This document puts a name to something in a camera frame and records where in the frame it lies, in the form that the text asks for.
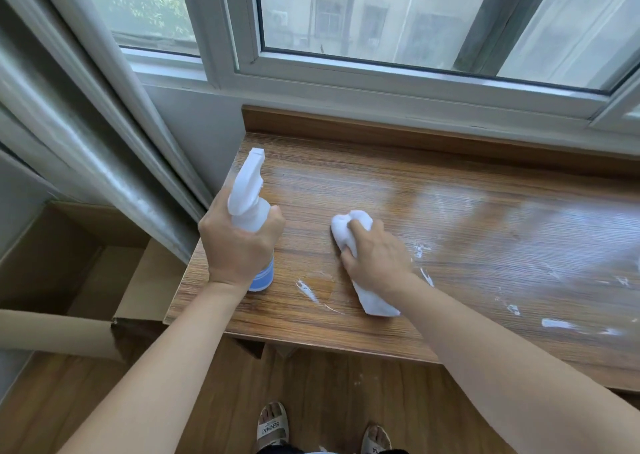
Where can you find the white window frame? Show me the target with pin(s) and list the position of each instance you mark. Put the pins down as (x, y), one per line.
(350, 86)

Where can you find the person's left hand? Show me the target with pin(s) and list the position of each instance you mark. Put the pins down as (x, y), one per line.
(235, 253)

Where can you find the grey metal door frame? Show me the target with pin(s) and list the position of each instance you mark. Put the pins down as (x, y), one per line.
(95, 118)

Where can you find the white right slipper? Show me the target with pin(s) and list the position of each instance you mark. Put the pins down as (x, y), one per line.
(376, 441)

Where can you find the person's right thumb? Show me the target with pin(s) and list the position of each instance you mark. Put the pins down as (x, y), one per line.
(347, 258)

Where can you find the white slipper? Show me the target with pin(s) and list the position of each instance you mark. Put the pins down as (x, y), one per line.
(272, 428)
(376, 441)

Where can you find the person's right hand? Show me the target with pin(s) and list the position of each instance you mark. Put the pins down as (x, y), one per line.
(380, 263)

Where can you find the brown cardboard box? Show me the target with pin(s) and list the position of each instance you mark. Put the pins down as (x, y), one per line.
(75, 288)

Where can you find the white cleaning cloth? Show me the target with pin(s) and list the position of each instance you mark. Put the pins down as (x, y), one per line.
(342, 228)

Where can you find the person's right forearm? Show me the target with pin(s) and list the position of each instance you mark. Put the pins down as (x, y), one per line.
(505, 378)

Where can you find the person's left forearm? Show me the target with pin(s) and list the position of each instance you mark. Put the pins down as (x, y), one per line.
(165, 363)

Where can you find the white left slipper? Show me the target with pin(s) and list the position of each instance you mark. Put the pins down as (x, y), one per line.
(272, 428)

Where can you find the person's left thumb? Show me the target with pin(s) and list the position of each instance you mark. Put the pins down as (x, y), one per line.
(278, 218)

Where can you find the white spray bottle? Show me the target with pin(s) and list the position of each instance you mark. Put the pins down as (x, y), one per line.
(247, 193)

